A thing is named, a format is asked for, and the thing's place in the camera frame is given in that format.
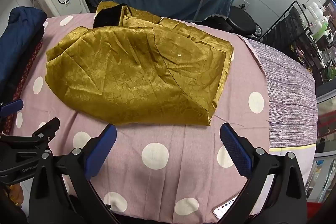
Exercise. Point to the navy blue folded clothes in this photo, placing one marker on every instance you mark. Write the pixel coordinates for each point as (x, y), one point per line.
(18, 43)

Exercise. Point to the smartphone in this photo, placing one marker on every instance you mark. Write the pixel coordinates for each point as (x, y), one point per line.
(223, 209)

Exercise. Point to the white wall socket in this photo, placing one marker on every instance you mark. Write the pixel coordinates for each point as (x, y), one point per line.
(244, 3)

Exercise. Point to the black trolley cart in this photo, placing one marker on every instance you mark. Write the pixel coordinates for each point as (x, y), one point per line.
(283, 27)

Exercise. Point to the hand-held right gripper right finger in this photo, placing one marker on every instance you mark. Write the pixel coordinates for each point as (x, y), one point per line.
(233, 150)

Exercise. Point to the purple striped blanket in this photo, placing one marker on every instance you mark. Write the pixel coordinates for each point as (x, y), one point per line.
(283, 87)

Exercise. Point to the yellow patterned cloth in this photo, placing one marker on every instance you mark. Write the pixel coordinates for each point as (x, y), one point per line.
(14, 195)

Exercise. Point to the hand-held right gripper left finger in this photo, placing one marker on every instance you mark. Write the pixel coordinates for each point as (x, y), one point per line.
(102, 151)

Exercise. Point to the glass display cabinet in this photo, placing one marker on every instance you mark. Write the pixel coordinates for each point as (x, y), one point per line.
(325, 134)

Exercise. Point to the green plastic bottle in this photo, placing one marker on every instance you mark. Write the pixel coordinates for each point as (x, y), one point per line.
(320, 31)

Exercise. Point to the golden robe with black collar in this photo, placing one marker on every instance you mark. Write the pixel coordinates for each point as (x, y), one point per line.
(131, 69)

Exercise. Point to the red patterned cloth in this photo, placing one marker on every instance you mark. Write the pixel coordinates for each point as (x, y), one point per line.
(26, 67)

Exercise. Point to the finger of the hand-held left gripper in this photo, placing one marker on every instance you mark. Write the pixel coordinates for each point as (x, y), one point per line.
(47, 128)
(11, 107)

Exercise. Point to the black round stool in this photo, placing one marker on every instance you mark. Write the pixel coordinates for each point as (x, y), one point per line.
(241, 20)

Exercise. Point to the pink polka dot bed sheet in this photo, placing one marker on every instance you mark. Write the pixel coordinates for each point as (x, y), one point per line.
(183, 140)

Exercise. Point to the white plastic bottle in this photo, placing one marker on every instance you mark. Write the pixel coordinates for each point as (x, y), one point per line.
(315, 11)

